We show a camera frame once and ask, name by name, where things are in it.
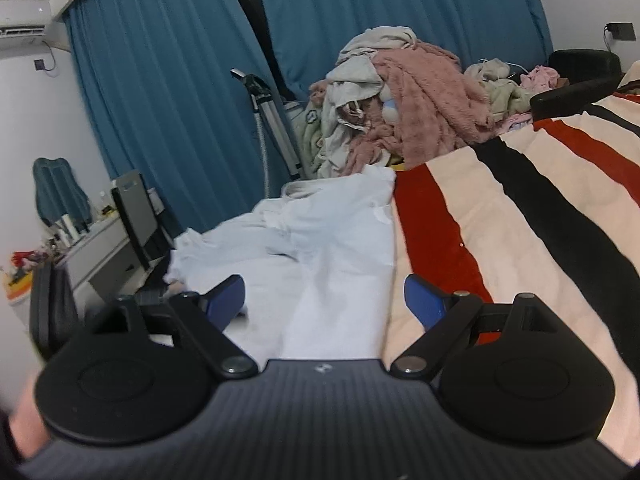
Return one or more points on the black wall socket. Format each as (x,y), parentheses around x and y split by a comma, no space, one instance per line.
(39,64)

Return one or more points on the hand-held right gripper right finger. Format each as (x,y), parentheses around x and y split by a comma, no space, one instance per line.
(422,302)

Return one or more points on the row of cosmetic bottles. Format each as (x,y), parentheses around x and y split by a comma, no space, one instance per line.
(70,227)

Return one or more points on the red black cream striped blanket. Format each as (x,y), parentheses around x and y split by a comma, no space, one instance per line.
(540,240)

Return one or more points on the white dressing table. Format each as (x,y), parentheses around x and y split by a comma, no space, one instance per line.
(95,260)

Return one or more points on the white t-shirt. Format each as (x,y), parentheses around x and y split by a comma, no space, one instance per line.
(340,260)

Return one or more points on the blue white plush toy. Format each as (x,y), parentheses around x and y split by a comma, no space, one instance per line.
(391,105)

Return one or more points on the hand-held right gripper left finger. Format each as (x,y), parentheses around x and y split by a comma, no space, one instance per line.
(226,300)

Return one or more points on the pink fluffy blanket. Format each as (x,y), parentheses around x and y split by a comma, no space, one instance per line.
(430,100)

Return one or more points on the black chair with grey back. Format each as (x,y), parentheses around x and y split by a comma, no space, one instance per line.
(137,220)

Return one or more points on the wavy edged mirror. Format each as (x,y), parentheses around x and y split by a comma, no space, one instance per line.
(60,190)

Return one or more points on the beige cloth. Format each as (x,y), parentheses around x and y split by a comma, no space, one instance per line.
(380,40)

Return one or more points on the green flower print blanket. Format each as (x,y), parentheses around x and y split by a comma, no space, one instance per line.
(310,135)

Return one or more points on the white air conditioner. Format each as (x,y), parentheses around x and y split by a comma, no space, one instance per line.
(22,17)

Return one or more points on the small pink cloth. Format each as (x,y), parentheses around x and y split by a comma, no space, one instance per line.
(540,77)

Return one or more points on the grey sweatshirt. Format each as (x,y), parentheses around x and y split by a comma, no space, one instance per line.
(350,85)

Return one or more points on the person's left forearm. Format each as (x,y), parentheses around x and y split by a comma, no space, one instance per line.
(30,420)

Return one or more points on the black padded chair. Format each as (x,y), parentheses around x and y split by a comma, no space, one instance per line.
(585,75)

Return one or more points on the pale green cloth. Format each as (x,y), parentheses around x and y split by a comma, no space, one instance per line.
(500,90)

